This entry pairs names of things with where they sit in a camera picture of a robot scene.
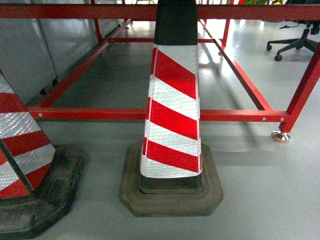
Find red metal table frame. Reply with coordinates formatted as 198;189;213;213
0;3;320;135

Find red white traffic cone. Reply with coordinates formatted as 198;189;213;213
119;0;223;217

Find black office chair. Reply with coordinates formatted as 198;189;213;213
266;20;320;62

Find left red white cone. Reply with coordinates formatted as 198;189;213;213
0;77;85;240

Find grey metal cabinet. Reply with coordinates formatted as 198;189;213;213
0;18;118;105

